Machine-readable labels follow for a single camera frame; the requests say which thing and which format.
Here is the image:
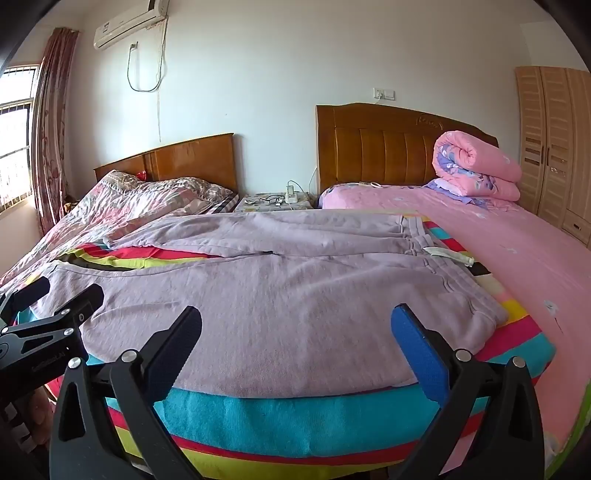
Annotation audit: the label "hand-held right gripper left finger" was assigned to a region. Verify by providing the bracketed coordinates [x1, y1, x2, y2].
[48, 305, 204, 480]

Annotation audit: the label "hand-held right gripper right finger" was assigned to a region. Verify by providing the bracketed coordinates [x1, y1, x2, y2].
[390, 303, 546, 480]

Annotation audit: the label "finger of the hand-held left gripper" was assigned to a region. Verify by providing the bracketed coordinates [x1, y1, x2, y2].
[0, 283, 105, 343]
[0, 276, 51, 319]

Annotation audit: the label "light purple pants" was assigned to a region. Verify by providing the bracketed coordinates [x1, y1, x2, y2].
[30, 210, 509, 400]

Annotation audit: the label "pink grey floral quilt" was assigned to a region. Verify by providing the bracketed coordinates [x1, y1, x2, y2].
[0, 170, 235, 288]

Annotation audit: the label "colourful striped blanket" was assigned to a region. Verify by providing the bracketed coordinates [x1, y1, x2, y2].
[0, 217, 559, 480]

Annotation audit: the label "pink bed sheet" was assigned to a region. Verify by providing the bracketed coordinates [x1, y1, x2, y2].
[320, 182, 591, 455]

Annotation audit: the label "barred window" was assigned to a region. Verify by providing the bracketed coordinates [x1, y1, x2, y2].
[0, 65, 40, 217]

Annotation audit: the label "plaid bed sheet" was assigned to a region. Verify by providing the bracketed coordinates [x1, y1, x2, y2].
[203, 194, 240, 216]

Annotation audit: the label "dark red patterned curtain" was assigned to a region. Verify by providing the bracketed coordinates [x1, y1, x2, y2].
[31, 27, 80, 223]

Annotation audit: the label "nightstand with floral cloth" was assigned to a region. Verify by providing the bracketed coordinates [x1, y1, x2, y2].
[233, 191, 317, 214]

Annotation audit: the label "low plain wooden headboard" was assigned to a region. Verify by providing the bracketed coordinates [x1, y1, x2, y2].
[93, 133, 239, 192]

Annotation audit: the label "rolled pink floral quilt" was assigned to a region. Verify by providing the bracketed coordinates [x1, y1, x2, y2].
[425, 130, 523, 206]

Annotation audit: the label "tall padded wooden headboard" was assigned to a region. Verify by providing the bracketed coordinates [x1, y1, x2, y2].
[316, 104, 500, 197]

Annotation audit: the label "light wooden wardrobe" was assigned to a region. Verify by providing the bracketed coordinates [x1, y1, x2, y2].
[515, 66, 591, 246]

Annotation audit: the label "white air conditioner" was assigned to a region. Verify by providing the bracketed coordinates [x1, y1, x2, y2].
[92, 0, 171, 51]

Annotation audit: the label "air conditioner power cable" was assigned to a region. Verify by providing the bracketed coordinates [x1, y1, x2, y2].
[126, 18, 167, 93]

